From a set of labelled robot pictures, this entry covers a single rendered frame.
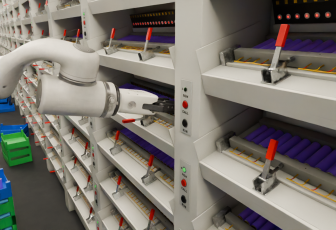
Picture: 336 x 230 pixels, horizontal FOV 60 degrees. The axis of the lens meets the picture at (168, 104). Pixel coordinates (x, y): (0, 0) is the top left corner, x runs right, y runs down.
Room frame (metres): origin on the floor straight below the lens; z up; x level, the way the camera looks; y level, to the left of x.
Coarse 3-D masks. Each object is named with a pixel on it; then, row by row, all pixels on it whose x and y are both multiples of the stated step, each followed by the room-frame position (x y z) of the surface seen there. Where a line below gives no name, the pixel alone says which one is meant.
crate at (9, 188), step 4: (0, 168) 1.45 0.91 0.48; (0, 172) 1.44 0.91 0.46; (0, 176) 1.44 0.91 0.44; (4, 176) 1.41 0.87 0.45; (4, 180) 1.43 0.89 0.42; (4, 184) 1.42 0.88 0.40; (8, 184) 1.30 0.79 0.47; (4, 188) 1.29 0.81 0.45; (8, 188) 1.30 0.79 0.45; (0, 192) 1.28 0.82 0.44; (4, 192) 1.29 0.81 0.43; (8, 192) 1.30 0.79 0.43; (0, 196) 1.28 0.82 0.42; (4, 196) 1.29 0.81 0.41; (8, 196) 1.30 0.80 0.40
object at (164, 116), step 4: (156, 112) 0.83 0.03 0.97; (160, 112) 0.82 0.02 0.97; (164, 112) 0.82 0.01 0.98; (156, 116) 0.84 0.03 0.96; (160, 116) 0.81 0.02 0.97; (164, 116) 0.79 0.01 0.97; (168, 116) 0.78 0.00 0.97; (172, 116) 0.78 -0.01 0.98; (156, 120) 0.81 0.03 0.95; (164, 120) 0.80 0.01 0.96; (168, 120) 0.77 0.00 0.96; (172, 120) 0.75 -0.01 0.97; (172, 124) 0.76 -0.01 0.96; (168, 128) 0.75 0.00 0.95
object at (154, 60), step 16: (144, 16) 1.13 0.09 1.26; (160, 16) 1.03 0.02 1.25; (112, 32) 1.05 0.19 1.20; (128, 32) 1.26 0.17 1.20; (144, 32) 1.14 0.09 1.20; (160, 32) 1.04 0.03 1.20; (96, 48) 1.19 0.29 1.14; (112, 48) 1.05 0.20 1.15; (128, 48) 1.00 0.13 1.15; (144, 48) 0.83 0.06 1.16; (160, 48) 0.85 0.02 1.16; (112, 64) 1.01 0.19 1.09; (128, 64) 0.89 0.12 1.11; (144, 64) 0.79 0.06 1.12; (160, 64) 0.73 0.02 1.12; (160, 80) 0.74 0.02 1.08
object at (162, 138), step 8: (112, 80) 1.22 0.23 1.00; (120, 80) 1.24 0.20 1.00; (128, 80) 1.26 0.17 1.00; (152, 80) 1.10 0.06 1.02; (120, 112) 0.96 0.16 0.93; (120, 120) 0.96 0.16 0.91; (128, 128) 0.92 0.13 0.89; (136, 128) 0.85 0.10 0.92; (144, 128) 0.80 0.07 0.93; (152, 128) 0.79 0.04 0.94; (160, 128) 0.78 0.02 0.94; (144, 136) 0.81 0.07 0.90; (152, 136) 0.76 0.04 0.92; (160, 136) 0.73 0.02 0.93; (168, 136) 0.72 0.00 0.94; (152, 144) 0.78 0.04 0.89; (160, 144) 0.73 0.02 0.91; (168, 144) 0.69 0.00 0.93; (168, 152) 0.70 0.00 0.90
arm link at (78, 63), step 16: (16, 48) 0.58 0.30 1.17; (32, 48) 0.57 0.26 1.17; (48, 48) 0.57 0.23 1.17; (64, 48) 0.58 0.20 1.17; (80, 48) 0.60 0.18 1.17; (0, 64) 0.56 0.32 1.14; (16, 64) 0.56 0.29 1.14; (64, 64) 0.58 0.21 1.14; (80, 64) 0.58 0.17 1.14; (96, 64) 0.60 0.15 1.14; (0, 80) 0.56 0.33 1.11; (16, 80) 0.60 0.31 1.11; (80, 80) 0.59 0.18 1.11; (0, 96) 0.58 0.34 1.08
